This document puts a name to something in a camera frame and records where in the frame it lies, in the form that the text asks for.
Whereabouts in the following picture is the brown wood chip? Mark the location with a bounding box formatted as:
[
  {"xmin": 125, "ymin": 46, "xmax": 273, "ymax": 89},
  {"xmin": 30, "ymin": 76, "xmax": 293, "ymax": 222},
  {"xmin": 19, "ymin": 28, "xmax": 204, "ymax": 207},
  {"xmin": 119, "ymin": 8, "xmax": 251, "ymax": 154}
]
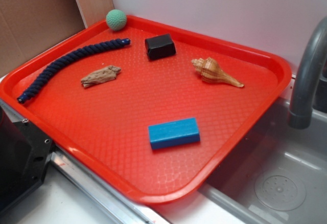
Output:
[{"xmin": 81, "ymin": 65, "xmax": 122, "ymax": 88}]

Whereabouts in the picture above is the red plastic tray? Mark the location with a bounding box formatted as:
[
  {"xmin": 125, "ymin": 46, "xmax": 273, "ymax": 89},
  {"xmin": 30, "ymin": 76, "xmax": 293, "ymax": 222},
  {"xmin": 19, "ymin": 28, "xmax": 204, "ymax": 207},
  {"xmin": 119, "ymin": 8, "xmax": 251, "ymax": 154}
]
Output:
[{"xmin": 1, "ymin": 16, "xmax": 292, "ymax": 205}]

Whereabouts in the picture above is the blue rectangular block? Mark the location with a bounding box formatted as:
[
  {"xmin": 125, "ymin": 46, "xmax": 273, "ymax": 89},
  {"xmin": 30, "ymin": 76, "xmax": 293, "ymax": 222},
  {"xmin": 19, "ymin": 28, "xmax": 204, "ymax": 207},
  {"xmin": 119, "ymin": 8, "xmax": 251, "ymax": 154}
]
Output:
[{"xmin": 148, "ymin": 118, "xmax": 200, "ymax": 150}]

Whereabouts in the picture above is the black rectangular block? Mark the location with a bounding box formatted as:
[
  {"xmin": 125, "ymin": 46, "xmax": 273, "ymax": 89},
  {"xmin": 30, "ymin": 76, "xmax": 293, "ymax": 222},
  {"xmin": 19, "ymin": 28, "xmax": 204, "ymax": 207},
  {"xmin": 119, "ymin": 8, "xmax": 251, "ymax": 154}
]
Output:
[{"xmin": 145, "ymin": 34, "xmax": 176, "ymax": 60}]

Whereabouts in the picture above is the striped brown conch shell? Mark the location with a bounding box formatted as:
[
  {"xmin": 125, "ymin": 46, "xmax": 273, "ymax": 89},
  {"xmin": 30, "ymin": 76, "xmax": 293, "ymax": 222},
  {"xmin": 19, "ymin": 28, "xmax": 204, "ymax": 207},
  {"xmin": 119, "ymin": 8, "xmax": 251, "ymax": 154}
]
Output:
[{"xmin": 191, "ymin": 57, "xmax": 244, "ymax": 88}]

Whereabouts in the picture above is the green dimpled ball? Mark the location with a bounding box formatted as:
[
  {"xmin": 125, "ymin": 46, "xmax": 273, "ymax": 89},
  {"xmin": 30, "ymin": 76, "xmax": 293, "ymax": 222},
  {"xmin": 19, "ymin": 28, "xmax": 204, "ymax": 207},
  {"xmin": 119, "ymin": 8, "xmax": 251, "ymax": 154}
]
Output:
[{"xmin": 106, "ymin": 9, "xmax": 127, "ymax": 31}]

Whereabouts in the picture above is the grey plastic sink basin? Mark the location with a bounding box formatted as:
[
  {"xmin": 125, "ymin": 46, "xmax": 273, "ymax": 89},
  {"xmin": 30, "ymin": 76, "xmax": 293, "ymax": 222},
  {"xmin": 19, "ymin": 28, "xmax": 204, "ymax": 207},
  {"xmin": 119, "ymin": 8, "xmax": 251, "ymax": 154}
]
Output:
[{"xmin": 199, "ymin": 99, "xmax": 326, "ymax": 223}]

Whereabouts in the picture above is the grey faucet spout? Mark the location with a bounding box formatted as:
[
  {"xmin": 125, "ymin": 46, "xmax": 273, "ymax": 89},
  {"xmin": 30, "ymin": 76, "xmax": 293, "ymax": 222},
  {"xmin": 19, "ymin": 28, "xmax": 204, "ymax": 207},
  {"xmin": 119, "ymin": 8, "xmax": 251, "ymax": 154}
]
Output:
[{"xmin": 287, "ymin": 17, "xmax": 326, "ymax": 129}]

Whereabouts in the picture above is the black box with screws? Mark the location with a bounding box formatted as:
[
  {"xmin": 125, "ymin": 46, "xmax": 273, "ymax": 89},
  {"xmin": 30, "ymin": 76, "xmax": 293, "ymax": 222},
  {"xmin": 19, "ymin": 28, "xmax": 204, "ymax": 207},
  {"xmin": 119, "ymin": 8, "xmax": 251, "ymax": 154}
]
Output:
[{"xmin": 1, "ymin": 109, "xmax": 53, "ymax": 215}]

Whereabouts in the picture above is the brown cardboard panel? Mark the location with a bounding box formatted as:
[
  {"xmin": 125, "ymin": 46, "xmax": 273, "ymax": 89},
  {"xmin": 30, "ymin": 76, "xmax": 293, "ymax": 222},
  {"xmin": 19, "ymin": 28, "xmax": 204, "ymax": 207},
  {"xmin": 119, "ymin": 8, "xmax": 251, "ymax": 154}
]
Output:
[{"xmin": 1, "ymin": 0, "xmax": 114, "ymax": 76}]

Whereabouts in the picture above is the metal rail strip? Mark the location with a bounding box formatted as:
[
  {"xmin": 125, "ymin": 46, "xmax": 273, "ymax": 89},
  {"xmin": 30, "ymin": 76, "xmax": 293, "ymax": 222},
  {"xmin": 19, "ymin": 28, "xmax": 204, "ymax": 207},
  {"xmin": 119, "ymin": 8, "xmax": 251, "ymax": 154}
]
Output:
[{"xmin": 0, "ymin": 98, "xmax": 164, "ymax": 224}]

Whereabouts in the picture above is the dark blue twisted rope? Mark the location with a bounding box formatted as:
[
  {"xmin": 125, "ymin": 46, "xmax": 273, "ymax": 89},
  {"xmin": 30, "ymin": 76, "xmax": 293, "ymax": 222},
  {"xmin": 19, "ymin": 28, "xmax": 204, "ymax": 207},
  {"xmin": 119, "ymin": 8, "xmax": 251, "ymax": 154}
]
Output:
[{"xmin": 16, "ymin": 37, "xmax": 131, "ymax": 104}]

